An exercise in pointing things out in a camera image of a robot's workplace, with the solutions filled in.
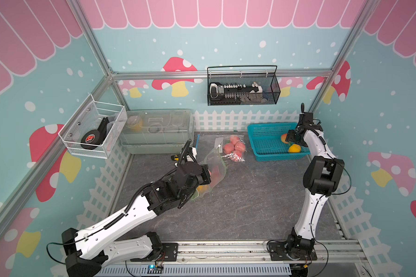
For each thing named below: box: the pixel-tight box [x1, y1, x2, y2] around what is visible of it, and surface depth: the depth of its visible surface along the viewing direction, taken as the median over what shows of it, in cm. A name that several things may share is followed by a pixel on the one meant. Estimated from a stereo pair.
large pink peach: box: [223, 143, 234, 155], surface depth 106 cm
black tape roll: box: [80, 116, 110, 151], surface depth 71 cm
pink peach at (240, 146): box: [234, 141, 246, 153], surface depth 107 cm
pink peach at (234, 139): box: [229, 134, 240, 145], surface depth 109 cm
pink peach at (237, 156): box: [229, 150, 246, 163], surface depth 102 cm
